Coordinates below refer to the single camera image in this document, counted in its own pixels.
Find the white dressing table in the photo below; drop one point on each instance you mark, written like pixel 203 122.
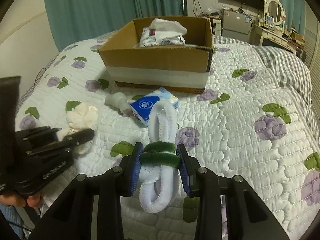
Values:
pixel 272 36

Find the white printed packet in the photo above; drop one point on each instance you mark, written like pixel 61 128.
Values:
pixel 157 38

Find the blue tissue pack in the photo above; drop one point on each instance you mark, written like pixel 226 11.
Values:
pixel 150 105

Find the white plastic bag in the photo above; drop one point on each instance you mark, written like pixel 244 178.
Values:
pixel 167 26

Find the person's left hand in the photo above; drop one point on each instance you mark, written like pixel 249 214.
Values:
pixel 31 200

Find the cream plush cloth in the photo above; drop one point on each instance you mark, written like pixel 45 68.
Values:
pixel 81 118

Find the cardboard box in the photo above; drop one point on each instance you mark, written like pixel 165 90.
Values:
pixel 157 65

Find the oval white mirror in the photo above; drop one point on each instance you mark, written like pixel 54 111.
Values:
pixel 274 10

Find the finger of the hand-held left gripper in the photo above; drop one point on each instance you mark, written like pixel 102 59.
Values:
pixel 37 133
pixel 80 136

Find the floral quilted bedspread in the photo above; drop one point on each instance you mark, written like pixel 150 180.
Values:
pixel 237 142

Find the small white plastic bottle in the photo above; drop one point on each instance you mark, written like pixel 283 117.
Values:
pixel 117 101

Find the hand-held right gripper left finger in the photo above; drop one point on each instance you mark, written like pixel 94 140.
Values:
pixel 135 166

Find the white drawer unit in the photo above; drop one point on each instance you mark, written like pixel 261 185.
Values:
pixel 217 26

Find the grey checked blanket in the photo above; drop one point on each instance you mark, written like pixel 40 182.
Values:
pixel 287 65

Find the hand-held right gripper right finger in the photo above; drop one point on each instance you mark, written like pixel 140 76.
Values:
pixel 183 171

